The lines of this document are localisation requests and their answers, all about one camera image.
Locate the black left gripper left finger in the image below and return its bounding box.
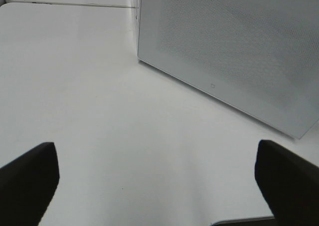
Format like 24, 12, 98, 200
0, 142, 60, 226

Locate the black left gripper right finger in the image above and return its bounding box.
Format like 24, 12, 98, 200
255, 140, 319, 226

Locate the white microwave door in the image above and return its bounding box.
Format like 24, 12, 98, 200
137, 0, 319, 138

